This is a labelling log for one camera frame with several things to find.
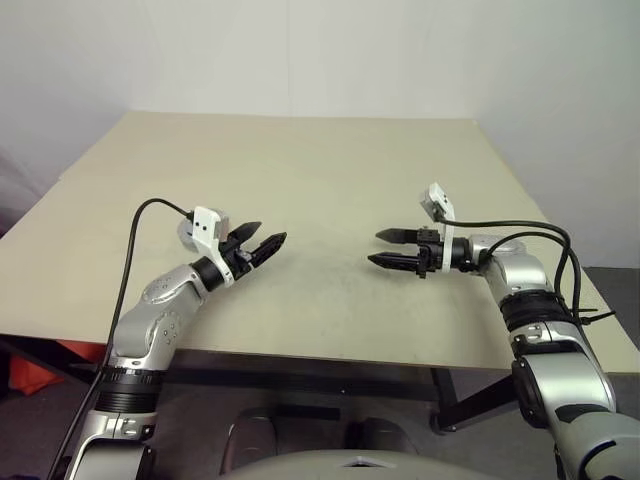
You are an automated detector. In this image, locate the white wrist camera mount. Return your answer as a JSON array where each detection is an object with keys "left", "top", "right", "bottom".
[
  {"left": 418, "top": 182, "right": 456, "bottom": 275},
  {"left": 192, "top": 206, "right": 236, "bottom": 290}
]

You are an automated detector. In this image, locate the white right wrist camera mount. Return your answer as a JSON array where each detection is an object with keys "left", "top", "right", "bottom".
[{"left": 418, "top": 182, "right": 456, "bottom": 275}]

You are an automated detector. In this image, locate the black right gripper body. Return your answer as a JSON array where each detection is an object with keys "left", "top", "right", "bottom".
[{"left": 413, "top": 227, "right": 445, "bottom": 279}]

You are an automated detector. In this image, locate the black zip tie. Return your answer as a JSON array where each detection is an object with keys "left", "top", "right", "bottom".
[{"left": 577, "top": 309, "right": 615, "bottom": 327}]

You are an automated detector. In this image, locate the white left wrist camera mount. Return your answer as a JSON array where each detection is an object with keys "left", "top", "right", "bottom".
[{"left": 192, "top": 206, "right": 236, "bottom": 290}]

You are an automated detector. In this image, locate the black caster wheel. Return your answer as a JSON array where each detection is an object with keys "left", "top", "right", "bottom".
[{"left": 430, "top": 412, "right": 459, "bottom": 434}]

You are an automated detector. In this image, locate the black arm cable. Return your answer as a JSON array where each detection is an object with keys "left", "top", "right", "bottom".
[
  {"left": 47, "top": 198, "right": 196, "bottom": 476},
  {"left": 433, "top": 212, "right": 584, "bottom": 326}
]

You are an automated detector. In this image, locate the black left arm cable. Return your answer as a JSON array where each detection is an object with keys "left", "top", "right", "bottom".
[{"left": 47, "top": 198, "right": 196, "bottom": 476}]

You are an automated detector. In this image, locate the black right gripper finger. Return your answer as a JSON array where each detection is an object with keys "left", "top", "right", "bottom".
[
  {"left": 366, "top": 251, "right": 419, "bottom": 274},
  {"left": 374, "top": 227, "right": 419, "bottom": 247}
]

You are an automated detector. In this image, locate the grey robot torso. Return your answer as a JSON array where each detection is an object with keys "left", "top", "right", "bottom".
[{"left": 232, "top": 446, "right": 441, "bottom": 480}]

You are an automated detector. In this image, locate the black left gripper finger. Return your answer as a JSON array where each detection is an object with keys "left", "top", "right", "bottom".
[
  {"left": 232, "top": 219, "right": 263, "bottom": 247},
  {"left": 251, "top": 231, "right": 289, "bottom": 270}
]

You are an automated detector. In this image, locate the red object on floor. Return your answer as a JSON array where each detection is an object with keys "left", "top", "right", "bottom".
[{"left": 7, "top": 338, "right": 104, "bottom": 397}]

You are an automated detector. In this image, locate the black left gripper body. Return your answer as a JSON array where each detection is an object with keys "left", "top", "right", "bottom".
[{"left": 224, "top": 238, "right": 259, "bottom": 279}]

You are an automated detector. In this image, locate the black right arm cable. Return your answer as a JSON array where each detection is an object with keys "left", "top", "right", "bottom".
[{"left": 433, "top": 212, "right": 584, "bottom": 326}]

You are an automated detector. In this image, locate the black table frame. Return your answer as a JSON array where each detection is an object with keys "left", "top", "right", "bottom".
[{"left": 0, "top": 333, "right": 516, "bottom": 434}]

